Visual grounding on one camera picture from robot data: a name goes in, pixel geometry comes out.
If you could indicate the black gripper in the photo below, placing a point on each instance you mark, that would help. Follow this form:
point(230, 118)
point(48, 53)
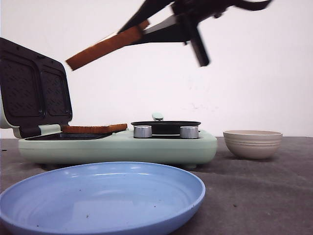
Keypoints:
point(183, 26)

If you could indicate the toast slice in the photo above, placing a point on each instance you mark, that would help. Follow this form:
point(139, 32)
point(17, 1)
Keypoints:
point(94, 129)
point(107, 45)

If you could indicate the breakfast maker hinged lid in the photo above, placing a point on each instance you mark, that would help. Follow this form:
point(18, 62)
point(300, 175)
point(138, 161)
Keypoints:
point(34, 91)

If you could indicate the beige ribbed bowl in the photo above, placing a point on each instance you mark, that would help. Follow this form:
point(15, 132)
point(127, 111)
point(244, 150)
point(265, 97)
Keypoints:
point(252, 144)

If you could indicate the mint green breakfast maker base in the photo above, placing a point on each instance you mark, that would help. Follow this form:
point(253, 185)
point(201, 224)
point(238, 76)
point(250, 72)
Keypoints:
point(59, 148)

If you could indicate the black frying pan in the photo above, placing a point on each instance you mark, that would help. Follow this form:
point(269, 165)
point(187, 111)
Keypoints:
point(165, 127)

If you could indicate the right silver control knob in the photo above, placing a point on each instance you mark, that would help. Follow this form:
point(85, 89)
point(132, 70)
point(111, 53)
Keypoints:
point(189, 132)

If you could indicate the silver control knob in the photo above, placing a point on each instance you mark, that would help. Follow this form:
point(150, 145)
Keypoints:
point(142, 131)
point(189, 132)

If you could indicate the left silver control knob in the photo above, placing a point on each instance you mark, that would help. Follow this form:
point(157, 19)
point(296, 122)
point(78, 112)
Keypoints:
point(142, 131)

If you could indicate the blue round plate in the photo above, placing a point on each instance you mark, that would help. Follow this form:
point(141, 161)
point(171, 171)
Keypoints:
point(118, 198)

